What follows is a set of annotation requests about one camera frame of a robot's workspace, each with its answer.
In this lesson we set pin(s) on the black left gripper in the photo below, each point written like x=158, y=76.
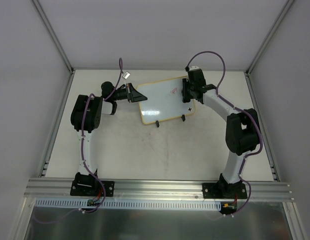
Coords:
x=130, y=93

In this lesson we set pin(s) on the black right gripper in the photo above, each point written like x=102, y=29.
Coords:
x=185, y=90

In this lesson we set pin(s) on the yellow framed whiteboard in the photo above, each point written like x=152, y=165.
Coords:
x=164, y=101

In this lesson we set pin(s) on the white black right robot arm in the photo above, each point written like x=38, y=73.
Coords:
x=242, y=134

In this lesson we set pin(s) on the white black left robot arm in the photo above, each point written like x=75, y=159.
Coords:
x=86, y=118

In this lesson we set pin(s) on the black right stand foot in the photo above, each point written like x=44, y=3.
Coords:
x=183, y=117

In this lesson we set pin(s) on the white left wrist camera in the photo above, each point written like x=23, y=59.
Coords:
x=126, y=75

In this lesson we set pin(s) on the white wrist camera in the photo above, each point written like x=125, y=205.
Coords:
x=126, y=75
x=194, y=68

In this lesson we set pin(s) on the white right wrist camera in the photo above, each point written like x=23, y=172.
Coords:
x=194, y=68

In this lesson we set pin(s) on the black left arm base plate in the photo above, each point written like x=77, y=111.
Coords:
x=89, y=186

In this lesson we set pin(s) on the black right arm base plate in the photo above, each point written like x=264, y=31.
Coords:
x=228, y=191

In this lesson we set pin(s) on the grey left wall post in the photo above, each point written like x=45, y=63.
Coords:
x=52, y=34

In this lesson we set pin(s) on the grey corner wall post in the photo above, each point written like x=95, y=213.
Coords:
x=270, y=34

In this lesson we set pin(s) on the aluminium front rail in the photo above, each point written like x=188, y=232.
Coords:
x=162, y=190

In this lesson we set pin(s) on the white slotted cable duct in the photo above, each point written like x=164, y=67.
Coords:
x=111, y=203

